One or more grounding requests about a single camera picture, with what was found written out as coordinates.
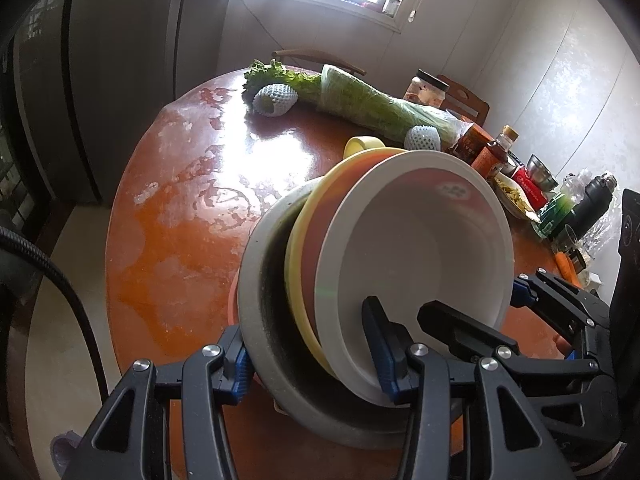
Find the red tissue box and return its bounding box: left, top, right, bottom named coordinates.
left=510, top=167, right=551, bottom=211

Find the carrot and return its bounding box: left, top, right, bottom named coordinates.
left=555, top=252, right=581, bottom=286

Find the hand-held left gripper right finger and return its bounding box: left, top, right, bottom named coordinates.
left=361, top=296, right=563, bottom=480

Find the brown sauce bottle orange cap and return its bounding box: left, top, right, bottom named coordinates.
left=470, top=125, right=520, bottom=176

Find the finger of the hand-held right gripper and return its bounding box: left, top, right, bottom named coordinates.
left=510, top=269, right=613, bottom=342
left=417, top=300, right=601, bottom=377

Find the dark refrigerator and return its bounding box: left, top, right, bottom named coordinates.
left=0, top=0, right=236, bottom=206

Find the wooden chair with handle cutout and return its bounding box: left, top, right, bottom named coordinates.
left=436, top=75, right=490, bottom=126

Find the small steel bowl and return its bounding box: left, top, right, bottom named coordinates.
left=526, top=154, right=560, bottom=188

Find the black cable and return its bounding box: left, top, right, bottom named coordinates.
left=0, top=225, right=111, bottom=401

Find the green liquid plastic bottle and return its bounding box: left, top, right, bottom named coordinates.
left=532, top=172, right=591, bottom=241

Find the fruit in white foam net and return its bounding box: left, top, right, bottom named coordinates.
left=251, top=83, right=299, bottom=118
left=404, top=125, right=442, bottom=152

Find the clear plastic bag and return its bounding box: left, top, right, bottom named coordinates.
left=585, top=207, right=623, bottom=261

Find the sauce jar with red lid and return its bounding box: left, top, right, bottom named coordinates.
left=452, top=122, right=493, bottom=163

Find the red plastic plate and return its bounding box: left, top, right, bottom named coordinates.
left=226, top=277, right=243, bottom=326

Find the red paper noodle bowl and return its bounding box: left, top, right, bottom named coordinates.
left=314, top=150, right=516, bottom=406

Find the white dish of food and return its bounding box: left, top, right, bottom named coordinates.
left=492, top=170, right=543, bottom=223

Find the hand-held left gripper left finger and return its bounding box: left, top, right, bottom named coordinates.
left=75, top=325, right=253, bottom=480

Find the purple plastic item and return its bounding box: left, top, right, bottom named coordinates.
left=50, top=430, right=83, bottom=466

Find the large steel bowl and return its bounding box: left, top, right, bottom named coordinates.
left=237, top=176, right=473, bottom=451

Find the green lettuce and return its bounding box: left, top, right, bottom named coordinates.
left=243, top=59, right=323, bottom=103

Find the clear plastic cup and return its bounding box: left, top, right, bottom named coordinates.
left=550, top=224, right=581, bottom=256

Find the glass jar with black lid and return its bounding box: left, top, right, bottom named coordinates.
left=404, top=69, right=449, bottom=110

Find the black thermos flask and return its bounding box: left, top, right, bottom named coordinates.
left=562, top=172, right=616, bottom=246

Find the wrapped napa cabbage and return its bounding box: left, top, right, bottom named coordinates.
left=316, top=64, right=473, bottom=148

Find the yellow bowl with white inside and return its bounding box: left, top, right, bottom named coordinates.
left=284, top=136, right=408, bottom=371

